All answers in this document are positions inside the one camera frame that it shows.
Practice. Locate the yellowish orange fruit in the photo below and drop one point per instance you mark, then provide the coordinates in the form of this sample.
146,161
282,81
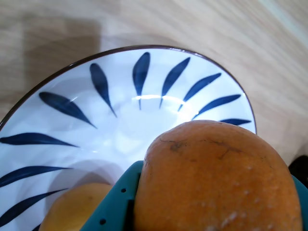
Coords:
72,209

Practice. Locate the white plate with blue strokes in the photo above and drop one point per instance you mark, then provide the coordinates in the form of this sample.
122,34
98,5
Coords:
134,130

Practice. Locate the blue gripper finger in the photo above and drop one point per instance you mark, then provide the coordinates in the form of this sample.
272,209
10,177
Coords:
299,191
113,209

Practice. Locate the small scarred orange fruit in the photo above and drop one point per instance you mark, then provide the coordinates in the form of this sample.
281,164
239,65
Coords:
211,180

